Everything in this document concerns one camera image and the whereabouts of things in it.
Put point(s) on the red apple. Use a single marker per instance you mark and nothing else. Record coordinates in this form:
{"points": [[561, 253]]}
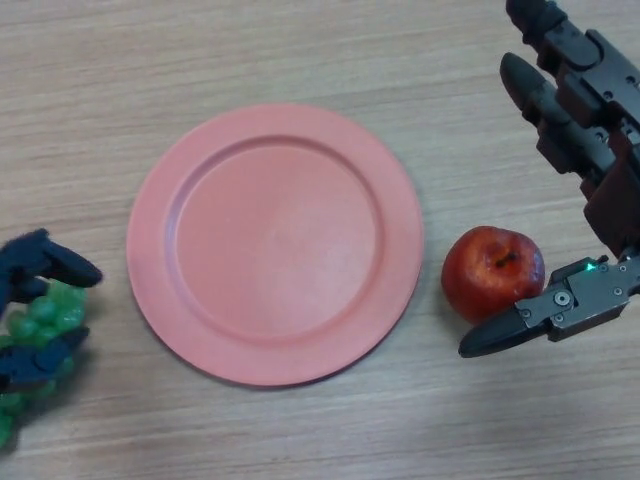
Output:
{"points": [[485, 277]]}

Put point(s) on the pink round plate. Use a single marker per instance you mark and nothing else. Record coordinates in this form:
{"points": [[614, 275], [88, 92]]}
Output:
{"points": [[275, 245]]}

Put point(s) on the green plastic grape bunch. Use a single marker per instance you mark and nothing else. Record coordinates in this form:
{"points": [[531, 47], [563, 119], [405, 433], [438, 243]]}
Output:
{"points": [[50, 315]]}

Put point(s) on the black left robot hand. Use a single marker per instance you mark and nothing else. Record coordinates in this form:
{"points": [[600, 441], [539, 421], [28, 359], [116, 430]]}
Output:
{"points": [[30, 280]]}

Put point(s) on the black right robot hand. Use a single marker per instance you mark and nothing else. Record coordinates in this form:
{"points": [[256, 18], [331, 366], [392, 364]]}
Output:
{"points": [[585, 115]]}

